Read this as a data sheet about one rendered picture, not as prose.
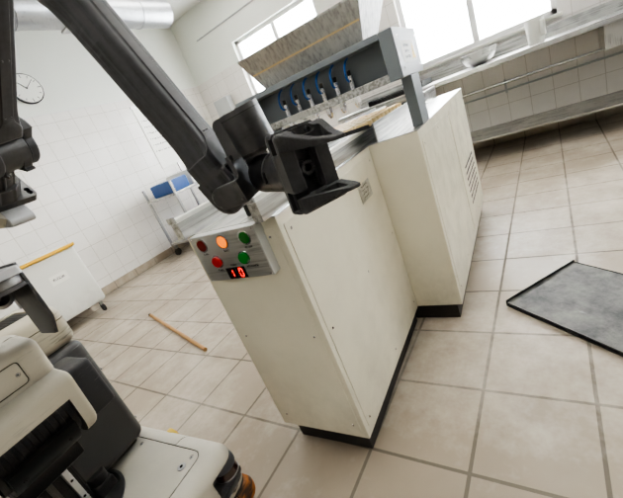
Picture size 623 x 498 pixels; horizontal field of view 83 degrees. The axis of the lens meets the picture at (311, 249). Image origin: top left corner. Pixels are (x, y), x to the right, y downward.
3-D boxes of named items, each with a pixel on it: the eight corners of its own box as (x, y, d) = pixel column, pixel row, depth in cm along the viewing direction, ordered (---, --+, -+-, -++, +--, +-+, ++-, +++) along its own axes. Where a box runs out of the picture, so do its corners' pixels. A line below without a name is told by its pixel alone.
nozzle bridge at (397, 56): (298, 158, 190) (274, 94, 179) (434, 114, 150) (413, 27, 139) (265, 178, 165) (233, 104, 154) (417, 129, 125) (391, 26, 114)
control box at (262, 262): (218, 276, 104) (196, 233, 99) (281, 268, 90) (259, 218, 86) (210, 282, 101) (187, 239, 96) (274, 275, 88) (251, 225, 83)
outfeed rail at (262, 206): (424, 101, 236) (421, 90, 233) (429, 99, 234) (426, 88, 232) (253, 224, 82) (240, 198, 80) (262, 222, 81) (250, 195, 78)
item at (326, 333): (358, 320, 183) (294, 154, 153) (423, 320, 164) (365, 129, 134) (292, 440, 129) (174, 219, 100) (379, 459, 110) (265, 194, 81)
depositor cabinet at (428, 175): (390, 225, 290) (358, 124, 263) (487, 208, 250) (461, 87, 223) (325, 322, 193) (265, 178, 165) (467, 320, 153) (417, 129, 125)
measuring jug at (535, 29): (539, 43, 294) (535, 17, 288) (523, 48, 312) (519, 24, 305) (554, 37, 295) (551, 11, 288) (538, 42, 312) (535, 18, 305)
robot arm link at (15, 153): (-4, 159, 73) (-32, 169, 69) (-9, 117, 66) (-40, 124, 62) (36, 184, 73) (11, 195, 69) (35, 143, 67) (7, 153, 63)
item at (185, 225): (384, 115, 252) (381, 106, 250) (388, 114, 250) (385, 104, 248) (177, 241, 98) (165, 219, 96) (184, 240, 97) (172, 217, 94)
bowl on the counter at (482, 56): (459, 73, 340) (456, 59, 336) (465, 69, 364) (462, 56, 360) (496, 58, 321) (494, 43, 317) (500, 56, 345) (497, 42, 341)
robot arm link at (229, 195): (245, 189, 60) (221, 212, 53) (208, 125, 56) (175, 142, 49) (304, 164, 54) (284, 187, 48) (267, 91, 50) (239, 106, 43)
